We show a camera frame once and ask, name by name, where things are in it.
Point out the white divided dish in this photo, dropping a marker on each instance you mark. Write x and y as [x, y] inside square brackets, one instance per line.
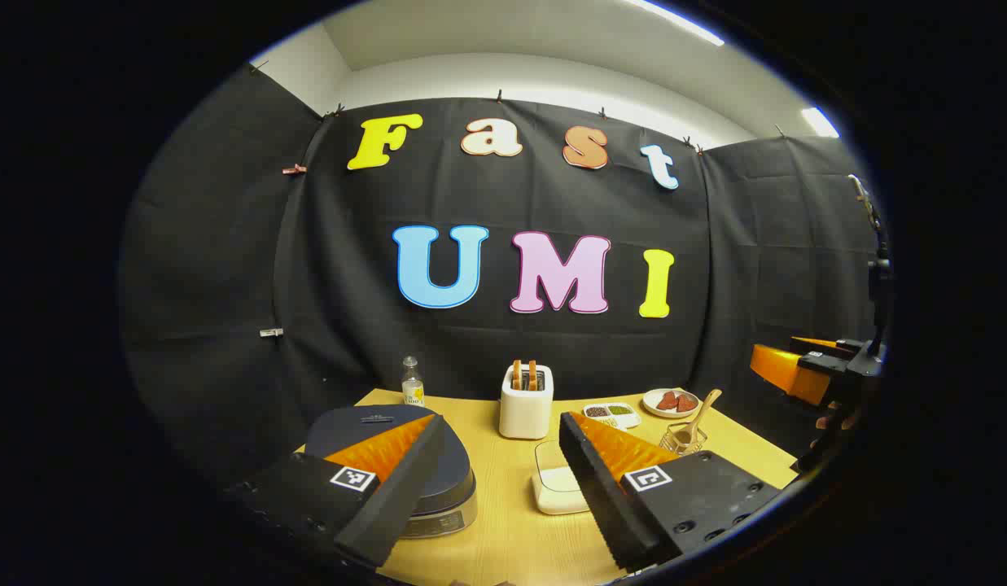
[629, 422]

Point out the ceiling light strip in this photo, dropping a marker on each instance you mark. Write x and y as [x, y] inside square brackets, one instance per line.
[674, 20]
[820, 122]

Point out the red meat piece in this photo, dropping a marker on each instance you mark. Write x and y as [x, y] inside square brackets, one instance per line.
[686, 403]
[667, 400]

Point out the bread slice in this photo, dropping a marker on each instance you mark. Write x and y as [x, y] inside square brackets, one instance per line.
[532, 376]
[517, 376]

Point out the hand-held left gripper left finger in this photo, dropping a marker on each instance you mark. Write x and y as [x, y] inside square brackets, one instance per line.
[401, 496]

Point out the glass bottle yellow label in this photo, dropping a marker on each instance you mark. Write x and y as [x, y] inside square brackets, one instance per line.
[413, 391]

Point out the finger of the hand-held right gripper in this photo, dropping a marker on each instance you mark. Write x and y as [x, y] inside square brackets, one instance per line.
[812, 342]
[780, 370]

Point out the wooden spoon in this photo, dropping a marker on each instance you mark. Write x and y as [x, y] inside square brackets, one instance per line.
[698, 417]

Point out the white toaster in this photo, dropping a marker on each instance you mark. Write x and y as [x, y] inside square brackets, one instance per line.
[526, 415]

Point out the white round plate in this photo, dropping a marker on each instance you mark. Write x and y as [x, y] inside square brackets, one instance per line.
[652, 397]

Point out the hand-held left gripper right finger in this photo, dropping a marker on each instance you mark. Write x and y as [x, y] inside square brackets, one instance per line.
[605, 505]

